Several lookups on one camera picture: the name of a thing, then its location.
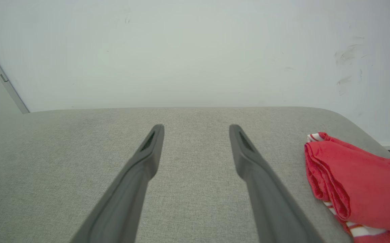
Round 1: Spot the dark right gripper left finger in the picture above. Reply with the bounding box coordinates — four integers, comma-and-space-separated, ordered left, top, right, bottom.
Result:
70, 124, 165, 243

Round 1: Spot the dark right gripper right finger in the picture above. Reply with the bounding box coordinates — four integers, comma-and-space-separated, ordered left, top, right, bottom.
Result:
229, 124, 324, 243

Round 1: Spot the red garment with white stripes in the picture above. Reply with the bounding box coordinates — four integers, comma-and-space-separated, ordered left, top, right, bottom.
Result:
304, 132, 390, 243

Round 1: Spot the grey door frame strip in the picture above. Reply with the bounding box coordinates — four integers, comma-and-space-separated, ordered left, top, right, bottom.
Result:
0, 31, 31, 114

